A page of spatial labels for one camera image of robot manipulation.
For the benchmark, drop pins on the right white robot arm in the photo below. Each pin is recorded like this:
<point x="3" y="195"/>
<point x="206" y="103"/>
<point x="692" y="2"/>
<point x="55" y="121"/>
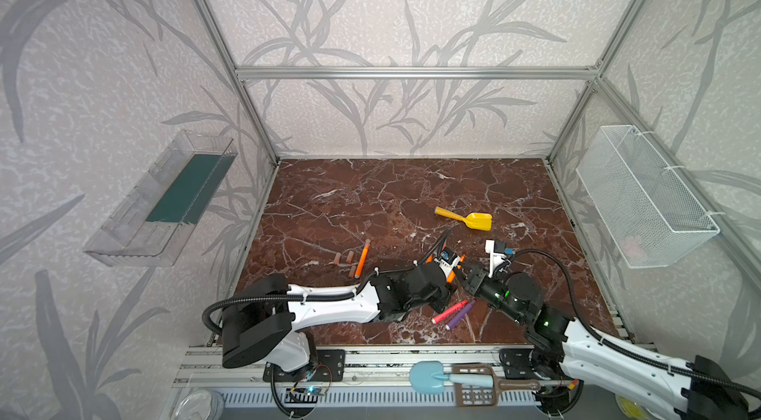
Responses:
<point x="669" y="388"/>

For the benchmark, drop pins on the right pink marker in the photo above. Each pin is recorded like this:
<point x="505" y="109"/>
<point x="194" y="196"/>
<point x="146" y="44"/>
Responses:
<point x="446" y="314"/>

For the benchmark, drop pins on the clear plastic wall shelf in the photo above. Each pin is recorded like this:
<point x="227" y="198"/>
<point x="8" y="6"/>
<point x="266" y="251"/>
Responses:
<point x="155" y="221"/>

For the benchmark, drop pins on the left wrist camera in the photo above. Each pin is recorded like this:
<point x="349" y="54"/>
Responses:
<point x="444" y="258"/>

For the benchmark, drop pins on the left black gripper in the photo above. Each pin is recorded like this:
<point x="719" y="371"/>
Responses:
<point x="440" y="276"/>

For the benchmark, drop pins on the orange marker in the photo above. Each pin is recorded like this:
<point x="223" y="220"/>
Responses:
<point x="456" y="265"/>
<point x="362" y="260"/>

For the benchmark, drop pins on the yellow toy scoop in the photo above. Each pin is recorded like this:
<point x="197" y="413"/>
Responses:
<point x="474" y="221"/>

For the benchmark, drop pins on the aluminium front rail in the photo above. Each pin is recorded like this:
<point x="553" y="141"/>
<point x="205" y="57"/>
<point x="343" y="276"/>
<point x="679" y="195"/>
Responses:
<point x="364" y="365"/>

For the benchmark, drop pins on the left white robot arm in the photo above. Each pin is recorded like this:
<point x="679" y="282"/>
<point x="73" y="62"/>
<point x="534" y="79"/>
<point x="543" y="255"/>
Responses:
<point x="266" y="322"/>

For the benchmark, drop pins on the white wire basket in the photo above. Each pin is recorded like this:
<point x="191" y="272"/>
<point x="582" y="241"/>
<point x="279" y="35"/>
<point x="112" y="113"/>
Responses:
<point x="653" y="217"/>

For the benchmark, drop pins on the purple marker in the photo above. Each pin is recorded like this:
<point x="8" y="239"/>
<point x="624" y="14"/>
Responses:
<point x="460" y="315"/>

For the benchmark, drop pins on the clear glass bowl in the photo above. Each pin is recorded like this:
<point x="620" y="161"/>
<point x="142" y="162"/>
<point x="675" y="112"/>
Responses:
<point x="202" y="404"/>

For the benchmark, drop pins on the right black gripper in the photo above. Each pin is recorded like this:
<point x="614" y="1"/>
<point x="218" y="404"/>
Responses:
<point x="470" y="276"/>

